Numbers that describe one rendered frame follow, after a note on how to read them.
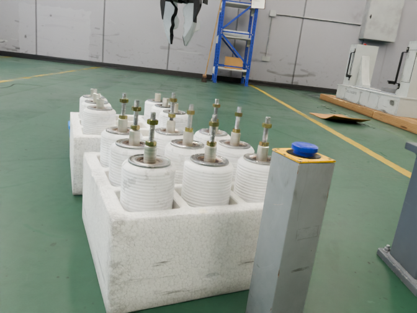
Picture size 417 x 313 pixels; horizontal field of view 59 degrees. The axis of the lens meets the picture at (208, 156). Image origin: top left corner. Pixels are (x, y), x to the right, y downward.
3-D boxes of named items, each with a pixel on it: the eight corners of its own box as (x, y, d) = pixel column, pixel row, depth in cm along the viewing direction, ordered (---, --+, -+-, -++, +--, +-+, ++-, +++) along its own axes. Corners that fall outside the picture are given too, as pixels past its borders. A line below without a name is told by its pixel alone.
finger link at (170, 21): (180, 45, 90) (189, 6, 87) (169, 43, 85) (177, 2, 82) (170, 42, 91) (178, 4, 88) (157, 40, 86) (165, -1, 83)
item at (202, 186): (179, 258, 69) (188, 167, 65) (173, 233, 78) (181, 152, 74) (227, 257, 72) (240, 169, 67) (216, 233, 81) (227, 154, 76)
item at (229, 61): (240, 69, 670) (241, 58, 665) (242, 69, 646) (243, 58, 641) (223, 67, 668) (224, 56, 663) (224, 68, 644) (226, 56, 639)
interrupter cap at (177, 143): (210, 146, 82) (210, 143, 82) (193, 153, 76) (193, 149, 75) (182, 140, 85) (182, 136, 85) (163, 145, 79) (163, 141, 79)
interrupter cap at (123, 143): (146, 153, 72) (147, 149, 71) (109, 147, 72) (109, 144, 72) (156, 144, 79) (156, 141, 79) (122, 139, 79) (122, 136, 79)
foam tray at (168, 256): (215, 207, 112) (223, 151, 107) (293, 281, 78) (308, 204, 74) (81, 217, 96) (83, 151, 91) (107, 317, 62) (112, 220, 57)
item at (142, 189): (177, 258, 69) (186, 167, 64) (130, 271, 64) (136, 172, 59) (153, 235, 77) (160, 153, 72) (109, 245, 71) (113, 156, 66)
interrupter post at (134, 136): (138, 148, 74) (139, 131, 73) (126, 146, 74) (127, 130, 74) (141, 145, 77) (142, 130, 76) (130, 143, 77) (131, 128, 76)
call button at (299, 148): (304, 153, 60) (307, 141, 59) (321, 160, 56) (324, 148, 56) (284, 153, 58) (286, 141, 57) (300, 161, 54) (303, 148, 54)
